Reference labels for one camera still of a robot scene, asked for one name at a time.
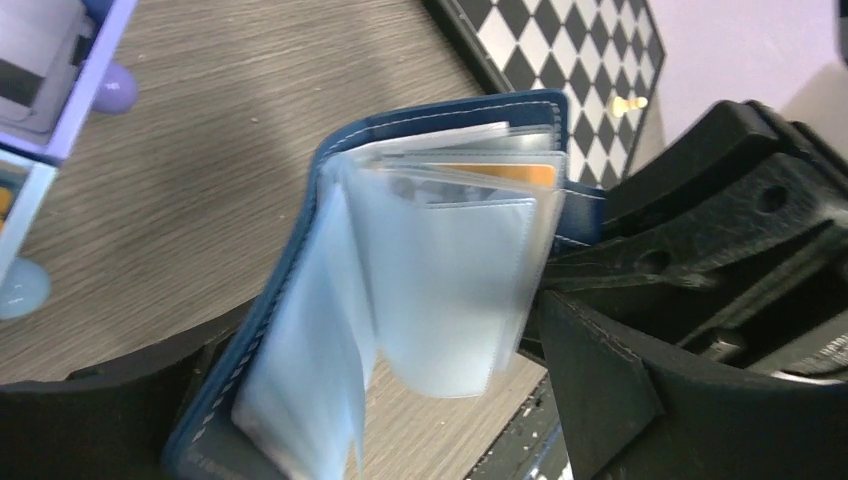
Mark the black and white checkerboard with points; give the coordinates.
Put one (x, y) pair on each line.
(593, 50)

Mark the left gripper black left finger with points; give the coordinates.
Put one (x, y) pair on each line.
(110, 420)

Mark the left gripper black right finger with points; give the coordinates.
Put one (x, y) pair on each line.
(634, 407)

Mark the small white chess pawn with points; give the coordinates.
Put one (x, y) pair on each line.
(618, 106)

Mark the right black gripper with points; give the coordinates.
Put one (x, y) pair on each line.
(728, 252)

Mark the blue card holder wallet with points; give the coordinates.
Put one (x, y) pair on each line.
(393, 256)

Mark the blue three-compartment organizer tray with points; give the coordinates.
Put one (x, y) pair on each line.
(57, 67)

